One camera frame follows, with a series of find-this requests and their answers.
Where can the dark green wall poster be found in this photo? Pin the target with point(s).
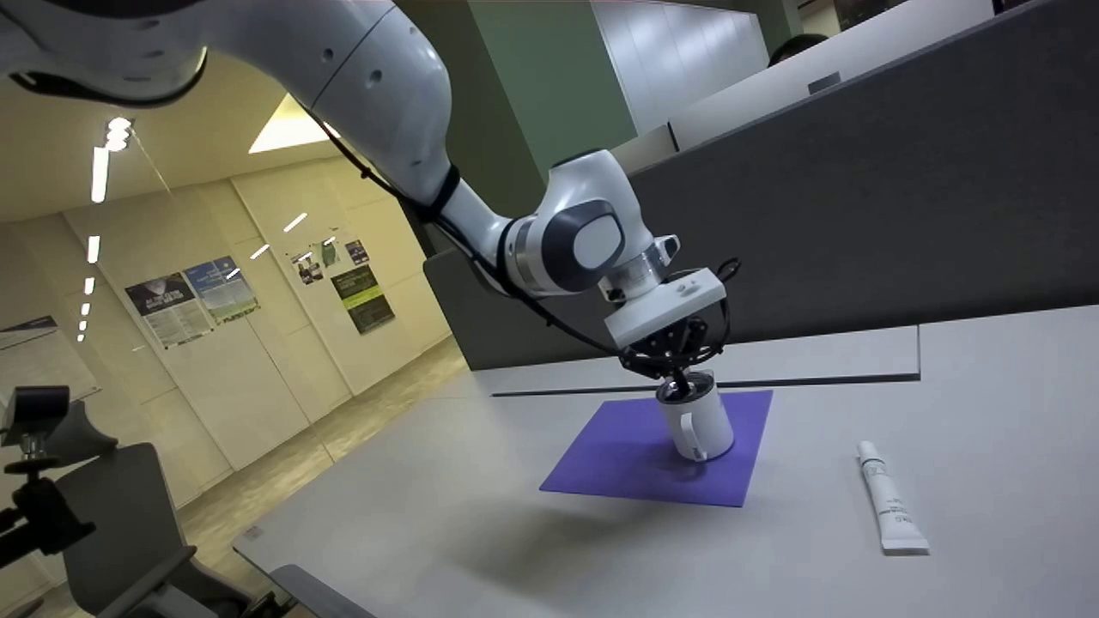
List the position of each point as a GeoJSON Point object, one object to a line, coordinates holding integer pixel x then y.
{"type": "Point", "coordinates": [363, 300]}

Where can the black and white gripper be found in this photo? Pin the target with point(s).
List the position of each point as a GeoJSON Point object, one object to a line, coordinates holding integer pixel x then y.
{"type": "Point", "coordinates": [656, 329]}

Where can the purple square mat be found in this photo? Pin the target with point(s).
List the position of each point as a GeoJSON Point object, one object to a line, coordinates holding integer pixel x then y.
{"type": "Point", "coordinates": [626, 455]}

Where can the wall poster left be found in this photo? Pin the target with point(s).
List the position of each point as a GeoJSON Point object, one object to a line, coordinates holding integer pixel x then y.
{"type": "Point", "coordinates": [169, 312]}

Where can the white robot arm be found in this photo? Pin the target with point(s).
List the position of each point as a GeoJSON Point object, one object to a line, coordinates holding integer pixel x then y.
{"type": "Point", "coordinates": [376, 84]}

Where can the white tube on table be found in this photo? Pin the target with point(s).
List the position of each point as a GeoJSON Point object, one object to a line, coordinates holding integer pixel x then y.
{"type": "Point", "coordinates": [898, 529]}

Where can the wall poster blue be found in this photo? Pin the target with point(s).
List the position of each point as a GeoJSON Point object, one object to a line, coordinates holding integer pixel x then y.
{"type": "Point", "coordinates": [222, 290]}

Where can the grey office chair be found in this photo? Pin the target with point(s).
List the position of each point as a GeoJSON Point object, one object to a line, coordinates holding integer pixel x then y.
{"type": "Point", "coordinates": [103, 510]}

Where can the grey desk divider panel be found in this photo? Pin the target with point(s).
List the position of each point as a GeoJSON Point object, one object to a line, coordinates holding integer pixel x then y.
{"type": "Point", "coordinates": [929, 162]}

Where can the white travel mug with lid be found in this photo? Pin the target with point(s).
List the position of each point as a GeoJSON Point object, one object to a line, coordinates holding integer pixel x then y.
{"type": "Point", "coordinates": [699, 419]}

